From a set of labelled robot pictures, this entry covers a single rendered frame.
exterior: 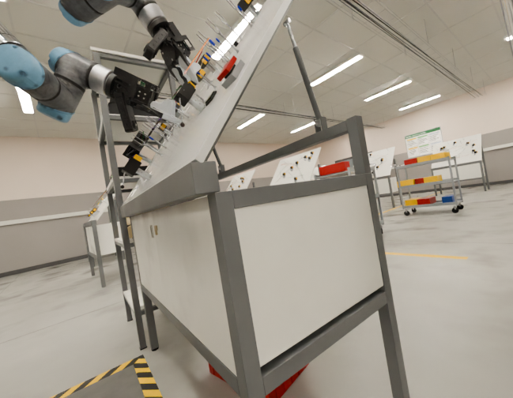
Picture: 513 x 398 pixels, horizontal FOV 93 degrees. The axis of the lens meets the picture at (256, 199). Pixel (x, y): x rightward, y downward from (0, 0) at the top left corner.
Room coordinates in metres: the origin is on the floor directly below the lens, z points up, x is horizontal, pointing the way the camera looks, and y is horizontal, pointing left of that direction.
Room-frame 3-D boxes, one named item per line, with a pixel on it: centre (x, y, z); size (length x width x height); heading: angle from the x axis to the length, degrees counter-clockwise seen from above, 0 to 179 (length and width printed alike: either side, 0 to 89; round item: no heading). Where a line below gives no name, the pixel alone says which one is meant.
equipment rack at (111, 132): (1.84, 0.80, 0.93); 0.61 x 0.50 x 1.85; 35
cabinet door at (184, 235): (0.75, 0.26, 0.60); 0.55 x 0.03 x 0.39; 35
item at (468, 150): (7.38, -6.19, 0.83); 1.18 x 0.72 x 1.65; 39
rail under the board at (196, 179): (0.96, 0.43, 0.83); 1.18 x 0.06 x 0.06; 35
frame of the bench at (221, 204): (1.15, 0.18, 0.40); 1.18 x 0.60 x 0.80; 35
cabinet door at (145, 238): (1.20, 0.57, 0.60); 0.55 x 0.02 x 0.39; 35
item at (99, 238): (3.78, 2.22, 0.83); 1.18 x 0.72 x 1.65; 40
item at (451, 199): (4.67, -3.23, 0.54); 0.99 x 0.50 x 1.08; 41
